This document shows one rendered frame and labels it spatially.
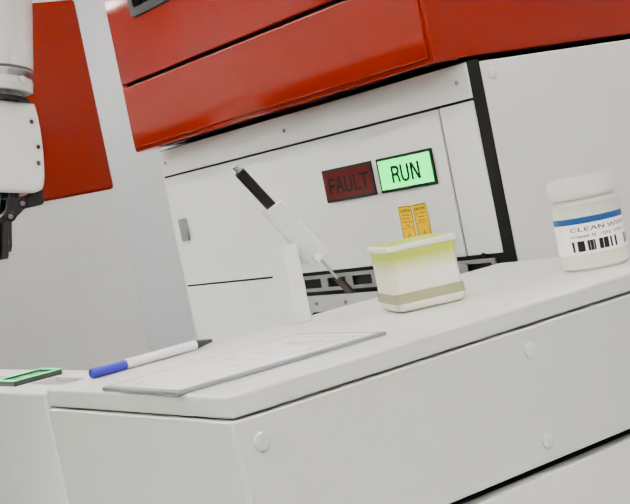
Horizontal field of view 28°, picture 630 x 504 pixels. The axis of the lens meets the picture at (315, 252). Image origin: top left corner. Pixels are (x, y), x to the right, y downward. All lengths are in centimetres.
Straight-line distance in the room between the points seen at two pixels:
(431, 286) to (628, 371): 20
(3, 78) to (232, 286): 84
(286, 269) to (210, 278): 85
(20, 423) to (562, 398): 55
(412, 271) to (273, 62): 65
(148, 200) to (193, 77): 348
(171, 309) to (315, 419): 451
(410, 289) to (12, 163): 46
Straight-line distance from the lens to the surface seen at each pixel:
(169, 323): 553
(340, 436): 100
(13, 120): 140
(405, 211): 171
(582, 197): 130
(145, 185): 547
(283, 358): 106
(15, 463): 137
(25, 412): 131
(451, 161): 163
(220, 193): 209
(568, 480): 117
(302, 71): 177
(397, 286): 124
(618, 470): 122
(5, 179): 139
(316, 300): 190
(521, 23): 167
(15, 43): 140
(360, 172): 177
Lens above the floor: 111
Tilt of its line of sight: 3 degrees down
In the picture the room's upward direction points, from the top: 12 degrees counter-clockwise
